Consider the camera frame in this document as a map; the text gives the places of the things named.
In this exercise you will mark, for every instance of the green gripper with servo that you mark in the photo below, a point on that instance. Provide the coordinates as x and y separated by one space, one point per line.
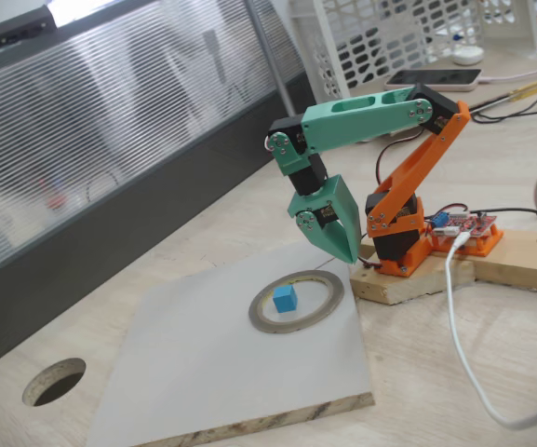
338 200

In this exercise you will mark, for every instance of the blue cube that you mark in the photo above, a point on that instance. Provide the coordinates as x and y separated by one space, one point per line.
284 302

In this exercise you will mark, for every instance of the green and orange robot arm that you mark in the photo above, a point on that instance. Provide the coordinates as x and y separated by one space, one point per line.
356 121

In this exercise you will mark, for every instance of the wooden block with screw holes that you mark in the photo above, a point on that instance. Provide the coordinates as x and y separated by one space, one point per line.
412 286

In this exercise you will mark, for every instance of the red controller circuit board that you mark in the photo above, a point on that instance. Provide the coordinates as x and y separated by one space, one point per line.
473 226

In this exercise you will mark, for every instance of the orange controller board holder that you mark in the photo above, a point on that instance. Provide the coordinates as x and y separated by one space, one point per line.
487 244

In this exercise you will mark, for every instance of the smartphone with pink case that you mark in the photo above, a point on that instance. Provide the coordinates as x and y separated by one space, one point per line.
435 77

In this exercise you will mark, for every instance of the white laminated chipboard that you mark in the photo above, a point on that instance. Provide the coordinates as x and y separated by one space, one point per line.
231 386

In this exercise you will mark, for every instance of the light wooden plank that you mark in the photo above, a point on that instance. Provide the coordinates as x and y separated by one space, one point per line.
528 261

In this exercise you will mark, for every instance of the brown cardboard sheet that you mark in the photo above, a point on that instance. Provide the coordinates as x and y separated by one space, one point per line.
496 93

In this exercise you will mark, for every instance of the white earbuds case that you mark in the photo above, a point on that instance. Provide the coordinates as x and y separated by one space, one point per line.
468 56

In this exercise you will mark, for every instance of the ribbed glass desk partition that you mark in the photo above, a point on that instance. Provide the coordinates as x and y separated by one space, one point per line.
110 139

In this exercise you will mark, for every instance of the white perforated plastic basket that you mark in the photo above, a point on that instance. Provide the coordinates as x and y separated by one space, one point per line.
531 32

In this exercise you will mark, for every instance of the black box device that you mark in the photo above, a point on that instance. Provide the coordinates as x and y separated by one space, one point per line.
21 25

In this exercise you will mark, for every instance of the silver partition post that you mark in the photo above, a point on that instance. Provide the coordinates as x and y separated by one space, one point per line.
268 46

